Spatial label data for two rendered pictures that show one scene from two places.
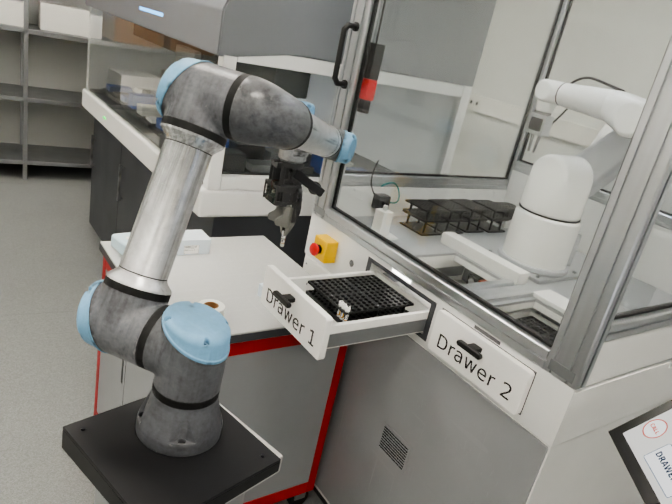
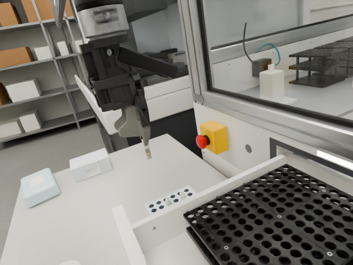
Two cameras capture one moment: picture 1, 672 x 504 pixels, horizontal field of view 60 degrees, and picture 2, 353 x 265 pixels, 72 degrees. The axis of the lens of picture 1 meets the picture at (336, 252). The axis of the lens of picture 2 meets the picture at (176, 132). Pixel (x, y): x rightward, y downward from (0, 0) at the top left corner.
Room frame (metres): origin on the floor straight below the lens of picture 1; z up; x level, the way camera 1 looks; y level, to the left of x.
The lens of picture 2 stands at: (1.09, -0.05, 1.17)
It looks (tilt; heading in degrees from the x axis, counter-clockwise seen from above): 23 degrees down; 17
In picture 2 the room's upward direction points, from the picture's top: 11 degrees counter-clockwise
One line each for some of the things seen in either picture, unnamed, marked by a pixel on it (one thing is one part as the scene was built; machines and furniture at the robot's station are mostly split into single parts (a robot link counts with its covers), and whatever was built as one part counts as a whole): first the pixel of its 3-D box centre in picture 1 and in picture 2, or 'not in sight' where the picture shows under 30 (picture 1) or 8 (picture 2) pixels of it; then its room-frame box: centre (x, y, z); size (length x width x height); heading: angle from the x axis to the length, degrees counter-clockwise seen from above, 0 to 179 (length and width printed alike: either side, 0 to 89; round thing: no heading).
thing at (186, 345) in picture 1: (190, 348); not in sight; (0.85, 0.21, 0.96); 0.13 x 0.12 x 0.14; 76
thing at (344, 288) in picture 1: (358, 302); (279, 233); (1.38, -0.09, 0.87); 0.22 x 0.18 x 0.06; 128
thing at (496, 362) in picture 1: (476, 358); not in sight; (1.20, -0.38, 0.87); 0.29 x 0.02 x 0.11; 38
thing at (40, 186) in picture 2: (136, 247); (39, 185); (1.61, 0.60, 0.78); 0.15 x 0.10 x 0.04; 48
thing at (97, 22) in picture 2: (293, 153); (105, 23); (1.50, 0.16, 1.19); 0.08 x 0.08 x 0.05
